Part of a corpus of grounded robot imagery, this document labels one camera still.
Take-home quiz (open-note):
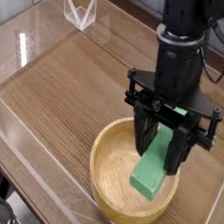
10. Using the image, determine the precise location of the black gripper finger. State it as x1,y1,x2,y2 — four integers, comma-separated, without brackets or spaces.
164,126,195,176

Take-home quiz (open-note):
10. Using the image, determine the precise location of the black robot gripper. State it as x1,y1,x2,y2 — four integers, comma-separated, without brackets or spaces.
125,24,223,156

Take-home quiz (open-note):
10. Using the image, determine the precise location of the green rectangular block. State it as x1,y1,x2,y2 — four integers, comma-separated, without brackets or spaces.
126,101,189,206

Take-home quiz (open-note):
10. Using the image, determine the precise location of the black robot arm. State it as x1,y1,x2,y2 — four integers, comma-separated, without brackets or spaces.
125,0,224,175

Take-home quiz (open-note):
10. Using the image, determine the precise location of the brown wooden bowl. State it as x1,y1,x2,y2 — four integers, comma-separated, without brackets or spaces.
89,117,180,224

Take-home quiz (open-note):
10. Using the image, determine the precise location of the clear acrylic tray enclosure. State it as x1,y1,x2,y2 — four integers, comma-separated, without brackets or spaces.
0,0,224,224

